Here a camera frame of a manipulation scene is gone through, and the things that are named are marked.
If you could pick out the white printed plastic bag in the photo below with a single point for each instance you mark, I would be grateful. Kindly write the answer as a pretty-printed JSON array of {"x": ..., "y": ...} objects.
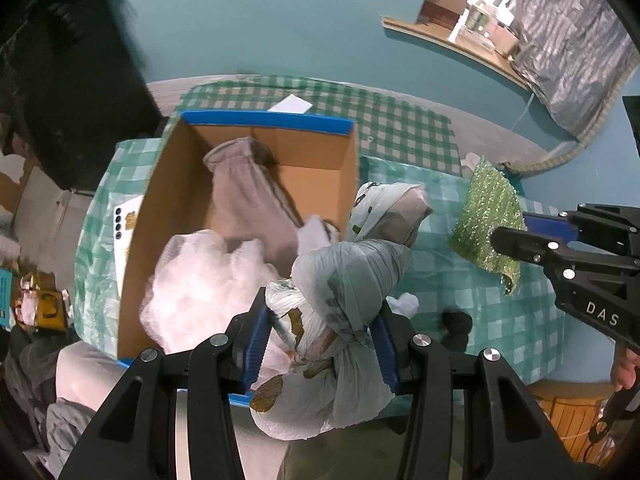
[{"x": 395, "y": 210}]

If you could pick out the grey knotted plastic bag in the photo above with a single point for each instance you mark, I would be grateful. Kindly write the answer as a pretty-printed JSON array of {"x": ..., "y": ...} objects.
[{"x": 345, "y": 280}]

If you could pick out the cardboard box blue tape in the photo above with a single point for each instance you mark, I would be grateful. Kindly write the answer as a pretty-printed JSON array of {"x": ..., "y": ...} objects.
[{"x": 320, "y": 170}]

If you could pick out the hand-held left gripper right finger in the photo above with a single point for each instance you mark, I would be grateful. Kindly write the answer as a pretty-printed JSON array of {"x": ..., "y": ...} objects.
[{"x": 386, "y": 355}]

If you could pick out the white mesh bath loofah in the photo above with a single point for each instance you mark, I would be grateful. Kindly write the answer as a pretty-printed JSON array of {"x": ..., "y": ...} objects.
[{"x": 200, "y": 280}]

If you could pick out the person's right hand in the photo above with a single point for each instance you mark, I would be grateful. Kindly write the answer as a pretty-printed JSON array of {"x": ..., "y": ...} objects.
[{"x": 625, "y": 370}]

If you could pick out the person's olive trousers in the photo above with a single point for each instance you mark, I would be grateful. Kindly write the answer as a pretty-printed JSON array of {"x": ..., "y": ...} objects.
[{"x": 345, "y": 460}]

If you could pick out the white crumpled cloth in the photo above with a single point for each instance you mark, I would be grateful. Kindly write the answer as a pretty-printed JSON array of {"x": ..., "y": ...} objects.
[{"x": 405, "y": 305}]

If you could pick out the yellow packet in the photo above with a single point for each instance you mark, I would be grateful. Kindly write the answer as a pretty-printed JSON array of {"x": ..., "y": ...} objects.
[{"x": 45, "y": 305}]

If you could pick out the white phone box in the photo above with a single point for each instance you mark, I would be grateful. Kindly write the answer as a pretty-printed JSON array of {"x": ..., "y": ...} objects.
[{"x": 125, "y": 250}]

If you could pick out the light green checkered tablecloth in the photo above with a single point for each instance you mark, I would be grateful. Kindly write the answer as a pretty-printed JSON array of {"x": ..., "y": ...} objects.
[{"x": 500, "y": 300}]

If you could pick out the dark green checkered cloth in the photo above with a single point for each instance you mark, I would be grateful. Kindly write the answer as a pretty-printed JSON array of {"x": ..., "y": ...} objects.
[{"x": 400, "y": 125}]

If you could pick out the black sock ball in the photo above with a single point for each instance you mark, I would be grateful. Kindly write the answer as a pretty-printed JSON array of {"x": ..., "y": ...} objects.
[{"x": 456, "y": 327}]

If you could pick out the small cardboard box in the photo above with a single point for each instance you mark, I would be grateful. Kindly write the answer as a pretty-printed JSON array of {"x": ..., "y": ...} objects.
[{"x": 502, "y": 40}]

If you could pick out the wooden wall shelf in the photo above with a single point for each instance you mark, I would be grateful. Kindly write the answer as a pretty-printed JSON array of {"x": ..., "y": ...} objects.
[{"x": 450, "y": 42}]

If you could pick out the grey towel mitt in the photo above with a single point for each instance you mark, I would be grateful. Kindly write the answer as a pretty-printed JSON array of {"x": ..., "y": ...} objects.
[{"x": 250, "y": 200}]

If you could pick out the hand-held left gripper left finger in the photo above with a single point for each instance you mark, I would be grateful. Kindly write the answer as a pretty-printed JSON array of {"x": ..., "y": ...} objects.
[{"x": 255, "y": 340}]

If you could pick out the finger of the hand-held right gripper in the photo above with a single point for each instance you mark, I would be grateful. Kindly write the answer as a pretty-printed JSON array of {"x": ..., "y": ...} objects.
[
  {"x": 550, "y": 255},
  {"x": 600, "y": 225}
]

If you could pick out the green glitter scrub cloth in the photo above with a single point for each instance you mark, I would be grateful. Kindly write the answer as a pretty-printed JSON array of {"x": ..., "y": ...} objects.
[{"x": 487, "y": 220}]

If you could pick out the white card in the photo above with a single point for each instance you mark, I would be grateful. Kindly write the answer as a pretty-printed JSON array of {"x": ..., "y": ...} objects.
[{"x": 290, "y": 105}]

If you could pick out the white rolled bedding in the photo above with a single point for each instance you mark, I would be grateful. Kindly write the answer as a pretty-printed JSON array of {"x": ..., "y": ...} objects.
[{"x": 85, "y": 372}]

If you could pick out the silver foil cover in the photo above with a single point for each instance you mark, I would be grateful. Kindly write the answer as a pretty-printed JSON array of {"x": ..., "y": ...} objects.
[{"x": 565, "y": 50}]

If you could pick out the grey cloth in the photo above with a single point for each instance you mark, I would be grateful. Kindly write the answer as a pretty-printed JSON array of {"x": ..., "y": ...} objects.
[{"x": 65, "y": 432}]

